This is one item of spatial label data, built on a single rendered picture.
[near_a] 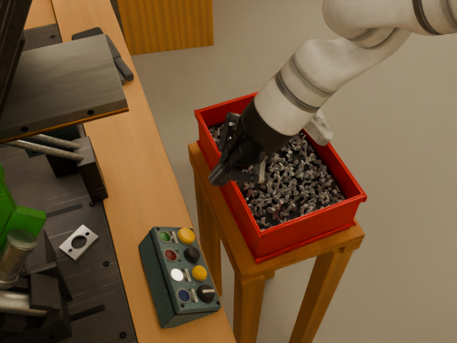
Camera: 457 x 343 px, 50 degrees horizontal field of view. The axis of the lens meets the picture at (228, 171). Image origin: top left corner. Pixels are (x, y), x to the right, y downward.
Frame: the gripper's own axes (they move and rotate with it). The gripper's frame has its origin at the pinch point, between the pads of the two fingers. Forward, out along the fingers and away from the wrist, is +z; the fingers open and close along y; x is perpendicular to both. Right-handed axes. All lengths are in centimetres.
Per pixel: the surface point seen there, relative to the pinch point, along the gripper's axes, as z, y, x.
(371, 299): 57, 0, 104
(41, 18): 32, -71, -10
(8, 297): 21.4, 8.3, -25.0
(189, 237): 12.6, 3.4, 0.8
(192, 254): 12.3, 6.6, 0.2
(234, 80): 70, -119, 97
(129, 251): 21.3, 1.4, -5.5
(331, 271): 19.6, 6.9, 41.0
